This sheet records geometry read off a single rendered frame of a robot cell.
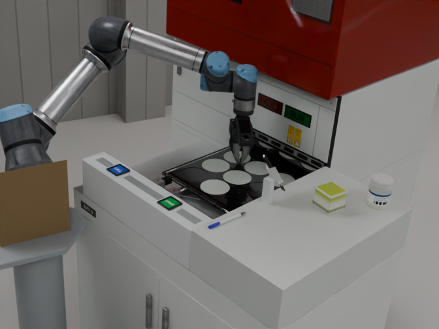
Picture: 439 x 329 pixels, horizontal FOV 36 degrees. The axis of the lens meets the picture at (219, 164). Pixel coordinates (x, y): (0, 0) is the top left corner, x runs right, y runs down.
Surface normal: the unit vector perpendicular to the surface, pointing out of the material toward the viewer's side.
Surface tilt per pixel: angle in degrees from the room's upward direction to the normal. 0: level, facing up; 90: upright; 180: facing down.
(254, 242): 0
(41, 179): 90
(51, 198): 90
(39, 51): 90
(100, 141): 0
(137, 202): 90
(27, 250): 0
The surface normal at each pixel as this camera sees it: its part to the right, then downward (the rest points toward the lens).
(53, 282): 0.74, 0.37
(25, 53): 0.48, 0.45
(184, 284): -0.72, 0.29
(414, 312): 0.07, -0.88
